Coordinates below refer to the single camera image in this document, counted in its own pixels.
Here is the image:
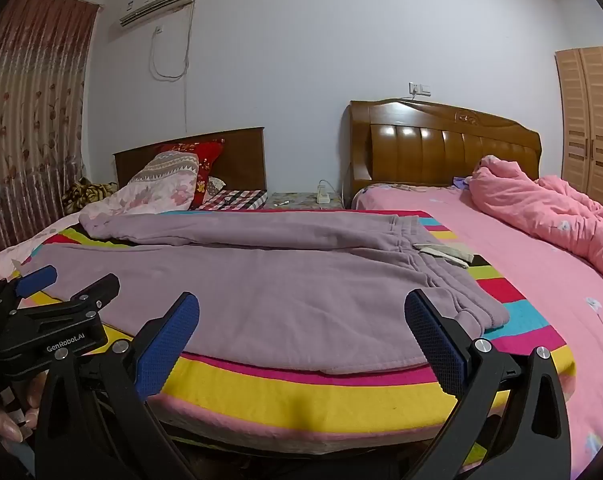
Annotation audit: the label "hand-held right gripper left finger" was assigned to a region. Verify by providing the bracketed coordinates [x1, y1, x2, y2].
[34, 291, 201, 480]

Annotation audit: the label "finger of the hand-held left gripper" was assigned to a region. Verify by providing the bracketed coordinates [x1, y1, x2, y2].
[0, 265, 58, 313]
[16, 274, 121, 323]

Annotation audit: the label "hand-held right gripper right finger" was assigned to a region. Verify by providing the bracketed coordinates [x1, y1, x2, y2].
[404, 288, 572, 480]

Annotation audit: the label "purple pants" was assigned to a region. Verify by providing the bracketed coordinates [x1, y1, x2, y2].
[28, 210, 511, 376]

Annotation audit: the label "person's left hand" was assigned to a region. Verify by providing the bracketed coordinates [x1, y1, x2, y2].
[0, 370, 47, 443]

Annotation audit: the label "pale pink bedsheet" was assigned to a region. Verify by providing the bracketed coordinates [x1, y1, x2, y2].
[0, 210, 89, 291]

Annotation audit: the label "beige folded cloth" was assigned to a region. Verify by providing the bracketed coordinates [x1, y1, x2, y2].
[412, 241, 475, 268]

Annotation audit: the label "tiger print blanket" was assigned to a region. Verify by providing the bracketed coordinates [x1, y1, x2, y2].
[61, 176, 118, 215]

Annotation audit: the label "pink floral pillow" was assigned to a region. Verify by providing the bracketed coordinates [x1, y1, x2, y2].
[78, 151, 200, 221]

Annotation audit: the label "striped colourful blanket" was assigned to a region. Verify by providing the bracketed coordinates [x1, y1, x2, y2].
[11, 210, 577, 456]

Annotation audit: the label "plaid cloth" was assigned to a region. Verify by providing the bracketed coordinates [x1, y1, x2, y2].
[194, 187, 268, 211]

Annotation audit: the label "pink quilt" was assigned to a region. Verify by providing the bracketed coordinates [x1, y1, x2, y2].
[469, 155, 603, 288]

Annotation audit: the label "floral striped curtain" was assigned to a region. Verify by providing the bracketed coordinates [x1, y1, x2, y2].
[0, 0, 101, 253]

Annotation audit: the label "red pillow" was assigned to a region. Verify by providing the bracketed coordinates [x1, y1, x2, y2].
[154, 138, 227, 210]

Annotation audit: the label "light wooden headboard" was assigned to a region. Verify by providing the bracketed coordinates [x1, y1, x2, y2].
[342, 99, 543, 209]

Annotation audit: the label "nightstand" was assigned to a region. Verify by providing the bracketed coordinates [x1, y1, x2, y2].
[265, 191, 343, 211]

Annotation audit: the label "dark wooden headboard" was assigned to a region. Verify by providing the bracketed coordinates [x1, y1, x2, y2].
[112, 126, 267, 192]

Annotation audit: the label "light wooden wardrobe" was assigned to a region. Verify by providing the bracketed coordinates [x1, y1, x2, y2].
[554, 45, 603, 218]

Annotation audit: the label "white air conditioner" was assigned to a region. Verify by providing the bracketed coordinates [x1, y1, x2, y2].
[118, 0, 197, 29]

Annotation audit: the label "air conditioner cable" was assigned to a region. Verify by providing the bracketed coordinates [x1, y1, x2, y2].
[149, 0, 197, 136]

